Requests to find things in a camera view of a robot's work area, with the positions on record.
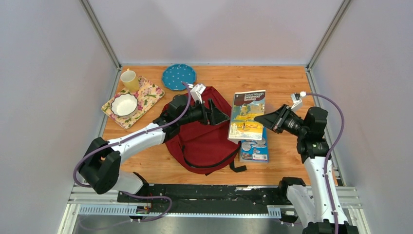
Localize red backpack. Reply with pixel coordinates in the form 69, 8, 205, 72
153, 86, 247, 176

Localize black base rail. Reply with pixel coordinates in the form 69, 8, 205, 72
117, 184, 300, 223

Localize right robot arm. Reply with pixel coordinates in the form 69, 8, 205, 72
254, 104, 359, 234

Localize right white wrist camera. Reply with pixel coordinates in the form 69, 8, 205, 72
291, 91, 306, 113

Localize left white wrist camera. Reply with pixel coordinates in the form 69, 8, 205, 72
188, 83, 206, 104

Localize blue polka dot plate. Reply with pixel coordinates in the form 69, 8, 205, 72
161, 64, 196, 91

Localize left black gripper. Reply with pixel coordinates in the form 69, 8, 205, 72
178, 98, 229, 126

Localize white scalloped bowl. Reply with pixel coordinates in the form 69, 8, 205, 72
111, 93, 138, 118

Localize blue comic book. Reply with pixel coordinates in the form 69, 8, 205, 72
239, 129, 269, 163

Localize yellow illustrated book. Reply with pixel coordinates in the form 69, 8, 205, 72
228, 90, 266, 143

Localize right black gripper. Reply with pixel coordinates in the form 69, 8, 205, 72
254, 104, 307, 137

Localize floral rectangular tray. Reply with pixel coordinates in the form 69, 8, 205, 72
101, 76, 165, 129

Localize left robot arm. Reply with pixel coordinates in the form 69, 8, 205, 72
74, 95, 230, 202

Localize yellow mug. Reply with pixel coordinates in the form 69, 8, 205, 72
120, 69, 140, 92

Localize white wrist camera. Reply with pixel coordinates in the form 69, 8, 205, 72
291, 91, 306, 113
188, 83, 206, 104

